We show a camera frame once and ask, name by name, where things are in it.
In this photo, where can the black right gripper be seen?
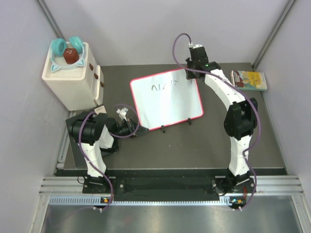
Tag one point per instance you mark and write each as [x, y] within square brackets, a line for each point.
[190, 75]

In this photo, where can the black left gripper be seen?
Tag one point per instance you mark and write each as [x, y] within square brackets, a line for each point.
[131, 125]

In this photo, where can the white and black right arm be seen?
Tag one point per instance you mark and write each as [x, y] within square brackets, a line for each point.
[240, 120]

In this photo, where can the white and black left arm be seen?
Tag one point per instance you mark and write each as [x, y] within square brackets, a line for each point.
[90, 148]

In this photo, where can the red-framed whiteboard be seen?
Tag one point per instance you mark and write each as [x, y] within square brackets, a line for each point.
[166, 98]

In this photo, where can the colourful paperback book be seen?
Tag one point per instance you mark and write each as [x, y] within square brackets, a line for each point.
[248, 80]

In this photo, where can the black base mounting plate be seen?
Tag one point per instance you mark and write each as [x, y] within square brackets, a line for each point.
[175, 188]

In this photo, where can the cream drawer cabinet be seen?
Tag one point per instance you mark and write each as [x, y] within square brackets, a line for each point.
[78, 86]

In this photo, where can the dark red cube toy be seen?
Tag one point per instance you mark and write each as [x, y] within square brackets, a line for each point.
[71, 55]

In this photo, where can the teal cat-ear headphones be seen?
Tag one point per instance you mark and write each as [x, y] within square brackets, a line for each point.
[58, 47]

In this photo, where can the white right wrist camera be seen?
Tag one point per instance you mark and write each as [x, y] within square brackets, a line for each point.
[193, 46]

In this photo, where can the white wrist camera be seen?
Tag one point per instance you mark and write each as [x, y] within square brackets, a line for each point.
[122, 113]
[193, 46]

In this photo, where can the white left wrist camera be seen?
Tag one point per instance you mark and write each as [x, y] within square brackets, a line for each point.
[122, 113]

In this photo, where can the grey slotted cable duct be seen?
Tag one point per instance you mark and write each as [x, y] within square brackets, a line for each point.
[100, 201]

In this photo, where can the aluminium extrusion rail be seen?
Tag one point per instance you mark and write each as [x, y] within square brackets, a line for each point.
[266, 185]

